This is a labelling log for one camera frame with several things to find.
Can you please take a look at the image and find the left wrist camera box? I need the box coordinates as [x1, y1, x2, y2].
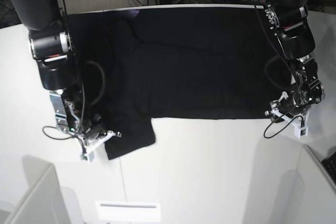
[294, 126, 309, 139]

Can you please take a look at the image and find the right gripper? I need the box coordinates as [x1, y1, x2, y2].
[73, 113, 122, 153]

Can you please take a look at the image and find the white slotted table plate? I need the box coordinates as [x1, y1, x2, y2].
[95, 201, 162, 222]

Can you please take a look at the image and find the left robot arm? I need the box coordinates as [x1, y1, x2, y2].
[264, 0, 324, 130]

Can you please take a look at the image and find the black keyboard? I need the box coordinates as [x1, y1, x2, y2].
[322, 153, 336, 182]

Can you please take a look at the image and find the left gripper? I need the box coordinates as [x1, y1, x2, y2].
[265, 91, 312, 127]

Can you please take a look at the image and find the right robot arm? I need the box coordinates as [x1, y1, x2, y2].
[11, 0, 121, 160]

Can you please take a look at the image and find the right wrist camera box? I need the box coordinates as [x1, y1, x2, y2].
[80, 152, 95, 163]

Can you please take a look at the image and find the black T-shirt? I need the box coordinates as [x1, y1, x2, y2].
[69, 7, 291, 160]

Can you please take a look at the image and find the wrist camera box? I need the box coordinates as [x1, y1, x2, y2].
[294, 126, 309, 139]
[80, 152, 95, 163]

